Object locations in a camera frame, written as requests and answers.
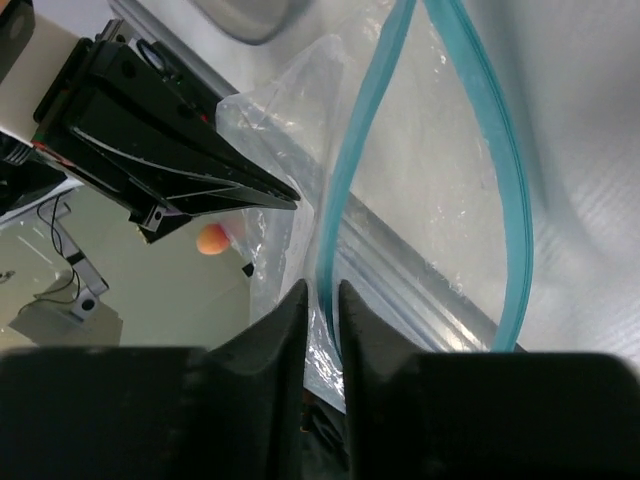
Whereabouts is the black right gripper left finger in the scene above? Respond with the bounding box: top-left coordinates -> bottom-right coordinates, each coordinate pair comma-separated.
1,281 -> 308,479

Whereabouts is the clear grey plastic bin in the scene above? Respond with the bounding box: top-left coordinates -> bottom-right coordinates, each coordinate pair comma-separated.
192,0 -> 312,46

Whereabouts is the clear zip top bag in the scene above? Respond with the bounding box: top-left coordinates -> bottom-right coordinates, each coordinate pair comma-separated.
217,1 -> 639,407

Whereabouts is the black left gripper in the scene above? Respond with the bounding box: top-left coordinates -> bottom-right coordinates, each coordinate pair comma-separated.
34,40 -> 300,244

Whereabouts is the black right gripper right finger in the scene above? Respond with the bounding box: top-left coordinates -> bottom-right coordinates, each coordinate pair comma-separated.
339,282 -> 639,479

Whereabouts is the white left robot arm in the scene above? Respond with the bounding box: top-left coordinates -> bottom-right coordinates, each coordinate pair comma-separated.
1,1 -> 300,242

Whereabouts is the grey metal bracket stand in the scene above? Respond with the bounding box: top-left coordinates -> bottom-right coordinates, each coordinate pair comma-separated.
4,190 -> 123,347

